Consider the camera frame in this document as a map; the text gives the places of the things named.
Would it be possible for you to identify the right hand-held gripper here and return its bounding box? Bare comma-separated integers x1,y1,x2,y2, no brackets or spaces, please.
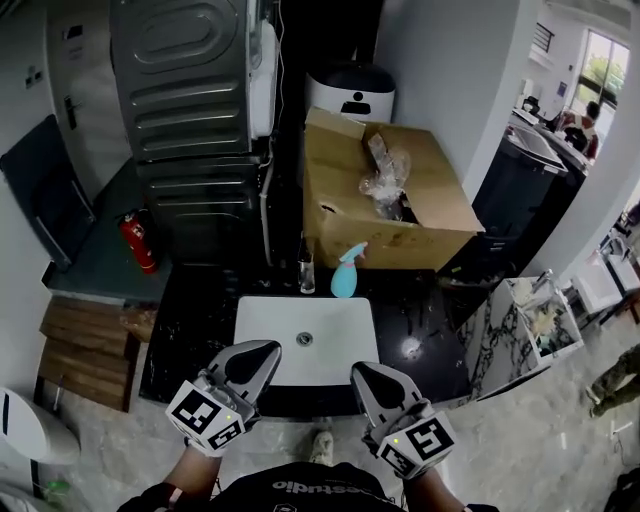
349,361,457,481

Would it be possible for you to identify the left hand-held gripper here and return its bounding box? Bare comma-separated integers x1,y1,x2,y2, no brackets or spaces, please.
164,339,283,457

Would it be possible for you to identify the light blue spray bottle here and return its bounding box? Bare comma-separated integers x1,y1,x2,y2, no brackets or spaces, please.
330,241,369,300

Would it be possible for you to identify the person's right forearm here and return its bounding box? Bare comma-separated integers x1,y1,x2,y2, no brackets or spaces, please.
399,463,469,512

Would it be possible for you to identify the person's left forearm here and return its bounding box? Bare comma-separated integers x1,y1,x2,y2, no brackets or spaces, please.
162,443,222,504

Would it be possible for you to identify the green plastic bottle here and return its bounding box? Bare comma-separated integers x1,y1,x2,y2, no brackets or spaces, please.
41,478,72,509

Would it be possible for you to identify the black marble countertop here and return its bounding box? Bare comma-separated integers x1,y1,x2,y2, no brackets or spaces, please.
138,263,472,417

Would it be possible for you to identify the person's light shoe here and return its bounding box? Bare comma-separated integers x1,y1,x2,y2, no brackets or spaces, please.
308,430,336,467

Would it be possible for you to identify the white square sink basin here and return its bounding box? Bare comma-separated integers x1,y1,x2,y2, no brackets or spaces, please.
233,295,381,389

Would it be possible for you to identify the person's black shirt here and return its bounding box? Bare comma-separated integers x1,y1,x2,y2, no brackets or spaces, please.
116,461,501,512

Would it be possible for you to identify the marble pattern cabinet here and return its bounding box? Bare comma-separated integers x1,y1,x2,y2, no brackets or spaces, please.
455,273,586,402

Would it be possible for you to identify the red fire extinguisher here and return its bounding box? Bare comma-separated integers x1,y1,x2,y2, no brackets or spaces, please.
116,208,161,276

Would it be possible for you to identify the stack of wooden planks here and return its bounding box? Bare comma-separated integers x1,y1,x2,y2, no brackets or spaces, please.
37,296,157,413

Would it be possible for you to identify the large cardboard box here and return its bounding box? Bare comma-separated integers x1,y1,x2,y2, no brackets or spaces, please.
302,106,486,274

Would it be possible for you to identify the crumpled clear plastic wrap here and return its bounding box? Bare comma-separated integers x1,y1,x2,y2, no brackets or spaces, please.
357,132,413,222

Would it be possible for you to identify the large black wheeled bin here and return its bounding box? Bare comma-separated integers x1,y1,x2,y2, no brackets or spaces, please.
471,123,587,269

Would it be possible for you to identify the white basin unit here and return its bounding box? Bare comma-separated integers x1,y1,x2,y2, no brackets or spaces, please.
571,234,640,324

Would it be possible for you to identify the dark glass panel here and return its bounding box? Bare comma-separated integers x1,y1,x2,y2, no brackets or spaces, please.
0,113,97,272

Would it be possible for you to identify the black bag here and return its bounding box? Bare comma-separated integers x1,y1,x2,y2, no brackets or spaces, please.
610,467,640,512

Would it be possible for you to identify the grey metal appliance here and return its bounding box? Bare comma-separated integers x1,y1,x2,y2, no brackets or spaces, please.
108,0,280,162

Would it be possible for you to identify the white and black bin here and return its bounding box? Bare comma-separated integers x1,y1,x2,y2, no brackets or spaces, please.
305,61,397,125

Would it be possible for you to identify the window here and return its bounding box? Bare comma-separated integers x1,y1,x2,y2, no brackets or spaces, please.
573,28,632,122

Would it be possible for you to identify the grey drain hose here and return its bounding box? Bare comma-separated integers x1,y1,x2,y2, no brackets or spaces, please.
258,149,277,267

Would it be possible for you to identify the thin white cable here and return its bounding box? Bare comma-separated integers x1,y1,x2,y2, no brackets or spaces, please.
274,0,287,144

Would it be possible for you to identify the white door with handle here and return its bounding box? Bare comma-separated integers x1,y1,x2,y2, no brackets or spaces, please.
45,0,132,202

